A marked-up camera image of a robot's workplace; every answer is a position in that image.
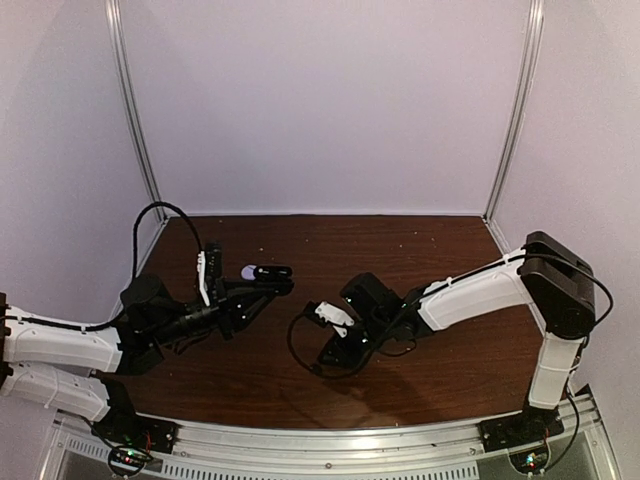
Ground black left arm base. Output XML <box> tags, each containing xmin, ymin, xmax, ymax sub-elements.
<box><xmin>92</xmin><ymin>379</ymin><xmax>178</xmax><ymax>454</ymax></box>

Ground aluminium frame post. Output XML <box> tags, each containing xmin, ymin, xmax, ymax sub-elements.
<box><xmin>483</xmin><ymin>0</ymin><xmax>545</xmax><ymax>223</ymax></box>
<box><xmin>104</xmin><ymin>0</ymin><xmax>162</xmax><ymax>202</ymax></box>

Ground right aluminium frame post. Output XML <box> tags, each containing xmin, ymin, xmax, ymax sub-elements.
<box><xmin>483</xmin><ymin>0</ymin><xmax>545</xmax><ymax>223</ymax></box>

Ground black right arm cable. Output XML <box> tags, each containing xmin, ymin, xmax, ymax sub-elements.
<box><xmin>286</xmin><ymin>309</ymin><xmax>419</xmax><ymax>380</ymax></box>

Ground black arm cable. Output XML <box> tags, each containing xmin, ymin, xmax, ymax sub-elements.
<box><xmin>84</xmin><ymin>201</ymin><xmax>206</xmax><ymax>334</ymax></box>
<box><xmin>286</xmin><ymin>309</ymin><xmax>419</xmax><ymax>380</ymax></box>

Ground circuit board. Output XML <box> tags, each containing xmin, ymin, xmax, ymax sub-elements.
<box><xmin>509</xmin><ymin>445</ymin><xmax>550</xmax><ymax>476</ymax></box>
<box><xmin>107</xmin><ymin>445</ymin><xmax>153</xmax><ymax>476</ymax></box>

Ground left aluminium frame post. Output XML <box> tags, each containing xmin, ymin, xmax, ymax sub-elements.
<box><xmin>104</xmin><ymin>0</ymin><xmax>162</xmax><ymax>202</ymax></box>

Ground right circuit board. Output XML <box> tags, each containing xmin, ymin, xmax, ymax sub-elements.
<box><xmin>509</xmin><ymin>445</ymin><xmax>550</xmax><ymax>476</ymax></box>

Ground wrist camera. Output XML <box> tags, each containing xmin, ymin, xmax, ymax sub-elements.
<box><xmin>197</xmin><ymin>241</ymin><xmax>223</xmax><ymax>307</ymax></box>
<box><xmin>311</xmin><ymin>301</ymin><xmax>355</xmax><ymax>338</ymax></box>

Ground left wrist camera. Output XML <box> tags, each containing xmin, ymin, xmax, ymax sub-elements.
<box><xmin>197</xmin><ymin>241</ymin><xmax>223</xmax><ymax>307</ymax></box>

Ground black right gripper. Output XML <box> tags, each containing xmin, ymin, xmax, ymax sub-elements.
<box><xmin>317</xmin><ymin>313</ymin><xmax>391</xmax><ymax>370</ymax></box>

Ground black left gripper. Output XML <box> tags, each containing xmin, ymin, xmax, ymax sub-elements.
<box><xmin>151</xmin><ymin>276</ymin><xmax>275</xmax><ymax>347</ymax></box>

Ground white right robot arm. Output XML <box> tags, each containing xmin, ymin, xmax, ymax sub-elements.
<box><xmin>313</xmin><ymin>231</ymin><xmax>597</xmax><ymax>442</ymax></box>

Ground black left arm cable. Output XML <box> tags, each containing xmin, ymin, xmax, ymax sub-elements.
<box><xmin>84</xmin><ymin>201</ymin><xmax>206</xmax><ymax>334</ymax></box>

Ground lilac earbud charging case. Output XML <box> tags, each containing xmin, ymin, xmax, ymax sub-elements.
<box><xmin>241</xmin><ymin>265</ymin><xmax>256</xmax><ymax>281</ymax></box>

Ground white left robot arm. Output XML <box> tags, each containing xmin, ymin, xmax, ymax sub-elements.
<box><xmin>1</xmin><ymin>274</ymin><xmax>294</xmax><ymax>444</ymax></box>

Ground left circuit board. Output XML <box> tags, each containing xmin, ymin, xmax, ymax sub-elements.
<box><xmin>107</xmin><ymin>445</ymin><xmax>153</xmax><ymax>476</ymax></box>

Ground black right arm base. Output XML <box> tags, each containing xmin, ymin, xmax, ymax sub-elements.
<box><xmin>478</xmin><ymin>407</ymin><xmax>564</xmax><ymax>452</ymax></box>

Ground black oval charging case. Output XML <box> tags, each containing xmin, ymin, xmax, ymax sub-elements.
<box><xmin>253</xmin><ymin>265</ymin><xmax>294</xmax><ymax>296</ymax></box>

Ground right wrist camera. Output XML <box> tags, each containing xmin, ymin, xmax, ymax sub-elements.
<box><xmin>311</xmin><ymin>301</ymin><xmax>355</xmax><ymax>338</ymax></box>

